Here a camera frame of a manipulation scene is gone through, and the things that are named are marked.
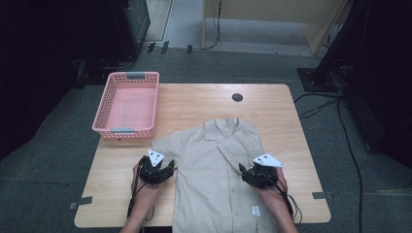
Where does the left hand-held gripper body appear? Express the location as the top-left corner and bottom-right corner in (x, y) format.
(138, 149), (169, 186)

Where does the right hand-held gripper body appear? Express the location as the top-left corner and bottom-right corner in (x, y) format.
(251, 152), (286, 189)

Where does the beige short-sleeved shirt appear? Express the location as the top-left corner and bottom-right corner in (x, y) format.
(151, 116), (280, 233)

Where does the person's right hand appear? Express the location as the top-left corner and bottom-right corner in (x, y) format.
(256, 167), (292, 214)

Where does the person's left hand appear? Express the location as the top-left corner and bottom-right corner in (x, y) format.
(130, 161), (162, 212)

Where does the pink plastic basket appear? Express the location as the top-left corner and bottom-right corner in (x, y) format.
(91, 71), (160, 141)

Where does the black cabinet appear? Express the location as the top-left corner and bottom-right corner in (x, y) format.
(110, 0), (152, 61)

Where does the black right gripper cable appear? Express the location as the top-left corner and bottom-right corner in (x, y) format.
(258, 171), (304, 225)

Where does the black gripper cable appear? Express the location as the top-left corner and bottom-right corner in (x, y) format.
(126, 164), (155, 223)
(258, 171), (304, 225)

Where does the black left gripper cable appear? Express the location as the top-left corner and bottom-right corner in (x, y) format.
(126, 164), (155, 223)

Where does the long black floor cable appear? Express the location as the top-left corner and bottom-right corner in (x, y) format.
(336, 96), (364, 233)

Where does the black stand base plate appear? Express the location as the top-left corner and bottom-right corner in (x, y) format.
(296, 67), (338, 93)

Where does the black hanging cable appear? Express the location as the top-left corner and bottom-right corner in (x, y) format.
(203, 0), (223, 51)

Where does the black stand post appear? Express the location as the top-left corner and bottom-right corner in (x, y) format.
(315, 0), (361, 82)

